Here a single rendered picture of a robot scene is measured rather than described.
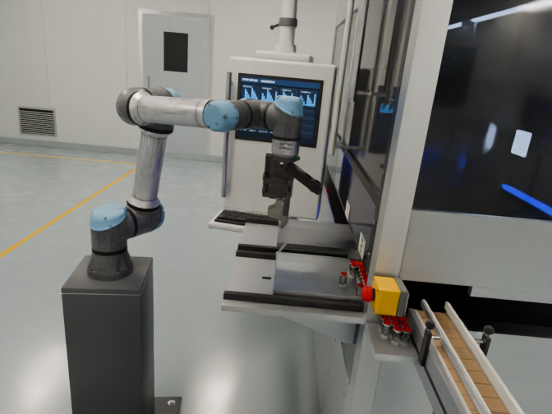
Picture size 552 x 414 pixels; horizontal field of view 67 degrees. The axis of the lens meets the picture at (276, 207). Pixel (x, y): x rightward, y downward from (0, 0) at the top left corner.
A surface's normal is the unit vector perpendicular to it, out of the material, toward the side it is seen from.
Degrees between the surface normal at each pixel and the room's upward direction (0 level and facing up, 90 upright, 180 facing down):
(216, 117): 90
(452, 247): 90
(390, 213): 90
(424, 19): 90
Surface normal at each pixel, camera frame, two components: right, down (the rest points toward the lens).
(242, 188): -0.17, 0.30
